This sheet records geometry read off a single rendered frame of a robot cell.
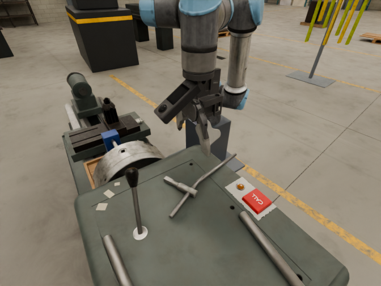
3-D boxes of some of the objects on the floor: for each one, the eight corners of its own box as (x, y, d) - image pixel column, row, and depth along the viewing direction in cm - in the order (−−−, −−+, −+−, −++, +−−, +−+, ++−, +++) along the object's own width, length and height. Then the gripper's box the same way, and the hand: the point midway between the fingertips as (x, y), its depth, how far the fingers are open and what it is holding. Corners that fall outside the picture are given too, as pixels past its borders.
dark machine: (139, 64, 539) (125, -31, 416) (92, 73, 489) (59, -33, 367) (120, 49, 659) (104, -29, 536) (80, 55, 609) (53, -30, 487)
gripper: (246, 78, 40) (232, 152, 53) (193, 55, 53) (192, 120, 65) (212, 87, 37) (207, 165, 49) (164, 61, 49) (169, 129, 61)
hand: (190, 143), depth 56 cm, fingers open, 14 cm apart
